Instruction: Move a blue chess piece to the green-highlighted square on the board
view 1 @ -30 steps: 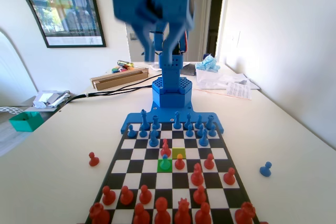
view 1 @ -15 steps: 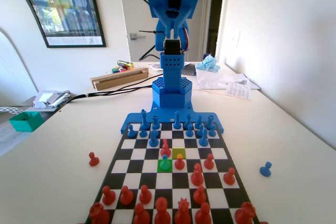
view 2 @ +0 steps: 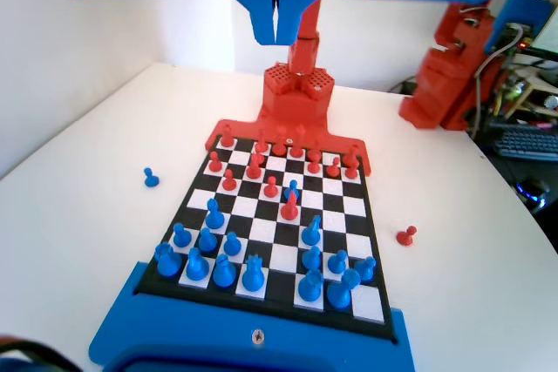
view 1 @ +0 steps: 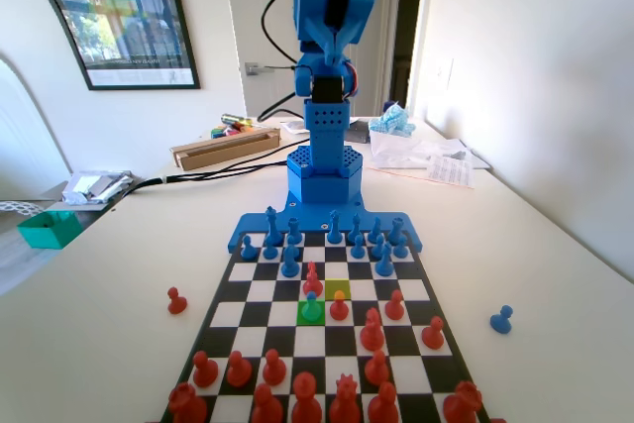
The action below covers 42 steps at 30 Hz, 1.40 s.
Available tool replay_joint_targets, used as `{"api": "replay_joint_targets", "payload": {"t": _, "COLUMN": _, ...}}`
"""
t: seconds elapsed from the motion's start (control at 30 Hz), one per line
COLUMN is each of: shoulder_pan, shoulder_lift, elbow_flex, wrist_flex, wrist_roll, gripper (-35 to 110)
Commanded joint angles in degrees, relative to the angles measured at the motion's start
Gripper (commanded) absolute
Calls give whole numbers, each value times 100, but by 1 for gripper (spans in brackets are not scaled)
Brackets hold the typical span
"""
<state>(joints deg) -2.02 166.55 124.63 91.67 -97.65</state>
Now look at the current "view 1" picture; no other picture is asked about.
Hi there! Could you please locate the printed paper sheet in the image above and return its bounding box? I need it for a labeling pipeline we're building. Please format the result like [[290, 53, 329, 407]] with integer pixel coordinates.
[[424, 154, 476, 190]]

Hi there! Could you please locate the black white chess board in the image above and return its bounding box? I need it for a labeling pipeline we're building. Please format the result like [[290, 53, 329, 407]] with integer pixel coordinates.
[[160, 229, 491, 423]]

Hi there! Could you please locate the white dotted cushion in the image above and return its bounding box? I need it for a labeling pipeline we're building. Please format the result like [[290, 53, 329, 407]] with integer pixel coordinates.
[[0, 199, 44, 219]]

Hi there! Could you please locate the silver door handle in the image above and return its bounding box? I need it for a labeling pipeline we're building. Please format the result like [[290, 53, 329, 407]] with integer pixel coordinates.
[[245, 61, 298, 77]]

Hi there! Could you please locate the dark low side table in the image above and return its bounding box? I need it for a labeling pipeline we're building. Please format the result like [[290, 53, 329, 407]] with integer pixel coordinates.
[[44, 175, 145, 234]]

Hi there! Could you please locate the red chess knight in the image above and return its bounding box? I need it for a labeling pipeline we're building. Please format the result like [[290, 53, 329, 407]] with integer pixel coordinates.
[[252, 382, 284, 423], [360, 307, 386, 351]]

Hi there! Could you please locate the white arched panel dark rim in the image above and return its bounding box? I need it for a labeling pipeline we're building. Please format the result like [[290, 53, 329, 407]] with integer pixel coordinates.
[[0, 0, 93, 186]]

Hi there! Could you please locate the blue chess queen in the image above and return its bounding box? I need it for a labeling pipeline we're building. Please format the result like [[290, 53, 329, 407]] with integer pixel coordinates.
[[326, 209, 344, 246]]

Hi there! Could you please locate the red chess bishop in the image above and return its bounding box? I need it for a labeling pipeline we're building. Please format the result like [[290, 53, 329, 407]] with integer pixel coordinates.
[[290, 371, 323, 423], [302, 262, 324, 298]]

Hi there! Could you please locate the red chess queen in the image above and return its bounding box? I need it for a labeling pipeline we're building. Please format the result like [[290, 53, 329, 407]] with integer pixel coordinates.
[[329, 372, 362, 423]]

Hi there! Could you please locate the blue chess king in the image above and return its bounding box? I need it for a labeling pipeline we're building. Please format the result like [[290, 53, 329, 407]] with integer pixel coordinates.
[[264, 205, 279, 248]]

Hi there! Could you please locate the green plastic bin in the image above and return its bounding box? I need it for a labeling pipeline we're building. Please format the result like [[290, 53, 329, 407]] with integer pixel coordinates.
[[17, 209, 83, 250]]

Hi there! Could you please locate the pile of silver papers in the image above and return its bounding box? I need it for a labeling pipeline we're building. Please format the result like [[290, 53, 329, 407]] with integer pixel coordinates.
[[61, 169, 135, 206]]

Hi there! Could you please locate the bag of blue white pieces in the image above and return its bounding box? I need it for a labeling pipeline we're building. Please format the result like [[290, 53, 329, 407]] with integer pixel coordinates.
[[369, 101, 417, 140]]

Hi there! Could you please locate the red chess king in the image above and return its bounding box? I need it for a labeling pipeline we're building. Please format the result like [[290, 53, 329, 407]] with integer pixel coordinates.
[[367, 381, 400, 423]]

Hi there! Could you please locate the colourful marker set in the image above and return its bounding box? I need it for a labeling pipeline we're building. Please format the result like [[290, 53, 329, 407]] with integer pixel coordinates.
[[210, 125, 249, 141]]

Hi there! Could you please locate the white door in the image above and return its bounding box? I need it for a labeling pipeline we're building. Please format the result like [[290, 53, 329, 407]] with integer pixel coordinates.
[[222, 0, 400, 120]]

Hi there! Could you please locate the clear plastic bag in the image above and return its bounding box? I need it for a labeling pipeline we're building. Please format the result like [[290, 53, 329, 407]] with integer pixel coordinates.
[[370, 131, 472, 170]]

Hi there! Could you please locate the long cardboard box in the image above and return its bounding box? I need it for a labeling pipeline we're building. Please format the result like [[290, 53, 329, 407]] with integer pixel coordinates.
[[170, 126, 282, 171]]

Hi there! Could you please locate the black framed poster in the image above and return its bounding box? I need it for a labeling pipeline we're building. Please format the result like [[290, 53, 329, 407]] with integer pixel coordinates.
[[53, 0, 202, 91]]

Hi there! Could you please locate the dark grey flat box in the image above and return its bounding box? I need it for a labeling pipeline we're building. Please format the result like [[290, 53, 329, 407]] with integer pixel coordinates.
[[343, 119, 372, 145]]

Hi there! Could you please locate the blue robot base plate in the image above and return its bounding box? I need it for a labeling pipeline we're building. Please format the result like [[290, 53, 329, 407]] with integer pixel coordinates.
[[226, 192, 425, 254]]

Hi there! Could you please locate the black cable bundle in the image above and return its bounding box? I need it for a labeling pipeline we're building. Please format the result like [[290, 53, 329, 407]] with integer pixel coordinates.
[[129, 143, 294, 194]]

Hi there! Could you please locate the red chess rook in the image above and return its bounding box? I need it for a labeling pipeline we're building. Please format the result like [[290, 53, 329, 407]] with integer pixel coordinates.
[[167, 381, 208, 423], [442, 380, 484, 422]]

